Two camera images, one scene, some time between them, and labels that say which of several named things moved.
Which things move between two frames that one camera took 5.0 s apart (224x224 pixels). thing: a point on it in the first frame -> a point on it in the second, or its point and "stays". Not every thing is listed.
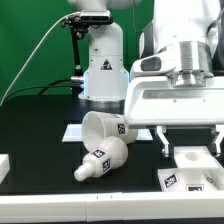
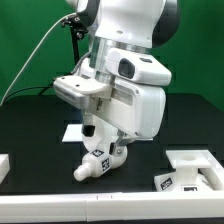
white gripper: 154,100 -> 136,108
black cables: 44,87 stays
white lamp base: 197,170 stays
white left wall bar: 4,166 stays
